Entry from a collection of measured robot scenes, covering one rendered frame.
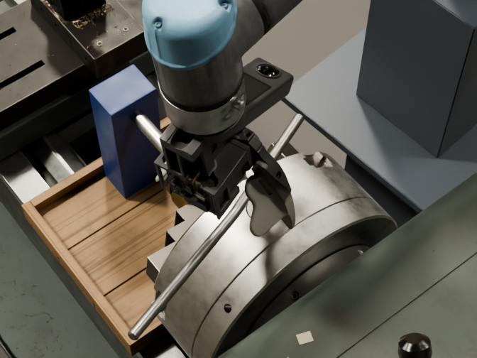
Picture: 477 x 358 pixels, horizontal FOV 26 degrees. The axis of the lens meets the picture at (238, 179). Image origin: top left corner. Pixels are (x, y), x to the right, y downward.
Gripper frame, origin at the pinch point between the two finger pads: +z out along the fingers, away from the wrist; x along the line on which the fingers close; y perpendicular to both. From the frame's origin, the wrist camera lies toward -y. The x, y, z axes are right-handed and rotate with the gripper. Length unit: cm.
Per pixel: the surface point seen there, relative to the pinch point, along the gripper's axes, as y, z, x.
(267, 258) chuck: 1.4, 10.3, 4.2
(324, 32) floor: -116, 143, -60
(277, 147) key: -8.3, 2.8, -0.2
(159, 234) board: -6, 45, -23
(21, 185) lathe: -1, 46, -48
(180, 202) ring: -4.5, 24.1, -14.5
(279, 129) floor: -79, 140, -52
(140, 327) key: 18.7, -1.3, 0.8
